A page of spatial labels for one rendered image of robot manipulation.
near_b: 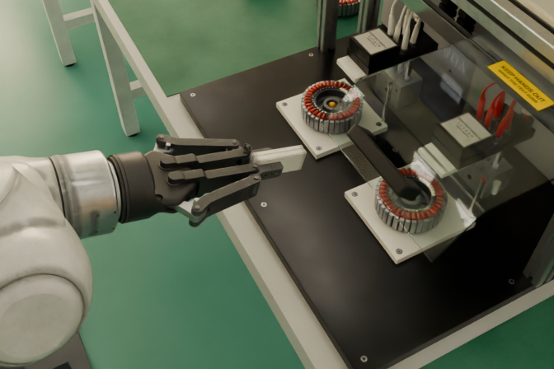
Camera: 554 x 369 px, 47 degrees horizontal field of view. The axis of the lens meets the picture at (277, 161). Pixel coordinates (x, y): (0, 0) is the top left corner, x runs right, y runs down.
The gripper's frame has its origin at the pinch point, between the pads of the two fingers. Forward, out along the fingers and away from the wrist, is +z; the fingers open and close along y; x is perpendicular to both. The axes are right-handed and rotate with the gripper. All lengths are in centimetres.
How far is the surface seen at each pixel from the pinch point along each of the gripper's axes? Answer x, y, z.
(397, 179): 6.4, 11.6, 7.8
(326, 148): -18.6, -17.9, 23.6
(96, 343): -107, -44, -6
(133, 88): -79, -114, 24
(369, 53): -2.8, -22.8, 29.9
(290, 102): -18.8, -31.1, 23.4
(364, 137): 6.5, 4.5, 7.8
